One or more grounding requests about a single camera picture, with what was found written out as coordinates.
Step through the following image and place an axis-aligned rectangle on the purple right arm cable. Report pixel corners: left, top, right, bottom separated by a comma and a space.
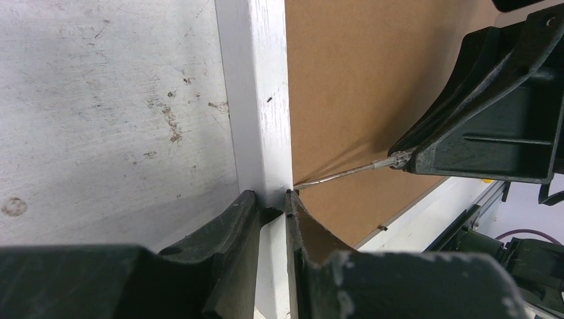
495, 229, 563, 247

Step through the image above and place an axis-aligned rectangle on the clear handle screwdriver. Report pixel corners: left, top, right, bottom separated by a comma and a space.
293, 148, 414, 191

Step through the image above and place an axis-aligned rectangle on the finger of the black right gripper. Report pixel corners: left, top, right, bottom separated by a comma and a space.
390, 4, 563, 184

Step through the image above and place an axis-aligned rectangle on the white picture frame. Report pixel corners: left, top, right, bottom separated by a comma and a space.
213, 0, 503, 319

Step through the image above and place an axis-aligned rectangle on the aluminium table front rail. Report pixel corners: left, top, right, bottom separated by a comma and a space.
425, 181, 511, 258

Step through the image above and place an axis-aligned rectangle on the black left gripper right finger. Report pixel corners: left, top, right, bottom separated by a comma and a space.
285, 191, 527, 318

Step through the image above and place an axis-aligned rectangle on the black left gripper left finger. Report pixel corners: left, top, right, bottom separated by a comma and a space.
1, 190, 281, 318

